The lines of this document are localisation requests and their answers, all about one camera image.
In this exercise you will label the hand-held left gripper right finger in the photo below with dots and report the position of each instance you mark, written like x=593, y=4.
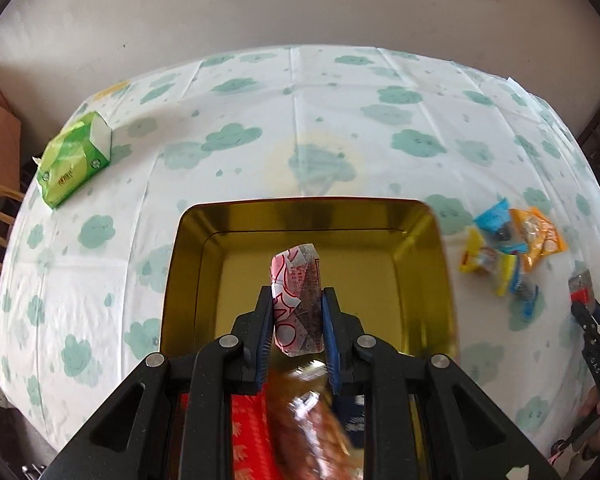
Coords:
x=332, y=350

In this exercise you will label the person's right hand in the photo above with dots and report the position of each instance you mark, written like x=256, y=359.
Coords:
x=592, y=427

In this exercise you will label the small yellow snack packet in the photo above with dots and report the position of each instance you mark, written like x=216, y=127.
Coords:
x=472, y=255

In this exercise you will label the maroon tin box gold inside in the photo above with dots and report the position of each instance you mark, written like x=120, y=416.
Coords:
x=230, y=270

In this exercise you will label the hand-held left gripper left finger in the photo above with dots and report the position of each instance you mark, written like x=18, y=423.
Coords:
x=265, y=340

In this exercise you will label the green tissue pack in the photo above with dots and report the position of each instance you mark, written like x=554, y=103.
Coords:
x=70, y=160

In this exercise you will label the pink white snack packet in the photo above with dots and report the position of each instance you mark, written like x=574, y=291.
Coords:
x=295, y=285

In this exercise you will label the orange snack packet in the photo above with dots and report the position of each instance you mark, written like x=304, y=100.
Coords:
x=540, y=240

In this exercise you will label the cloud print tablecloth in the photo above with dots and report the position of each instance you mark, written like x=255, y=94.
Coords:
x=330, y=110

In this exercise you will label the red patterned snack packet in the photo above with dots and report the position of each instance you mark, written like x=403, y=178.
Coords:
x=247, y=435

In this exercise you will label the grey seed packet red label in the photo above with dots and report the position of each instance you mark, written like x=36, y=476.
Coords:
x=581, y=285

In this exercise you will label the brown snack packet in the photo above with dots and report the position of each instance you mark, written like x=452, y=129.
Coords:
x=305, y=425

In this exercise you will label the blue clear snack packet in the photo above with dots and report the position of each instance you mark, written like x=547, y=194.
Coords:
x=491, y=217
x=527, y=292

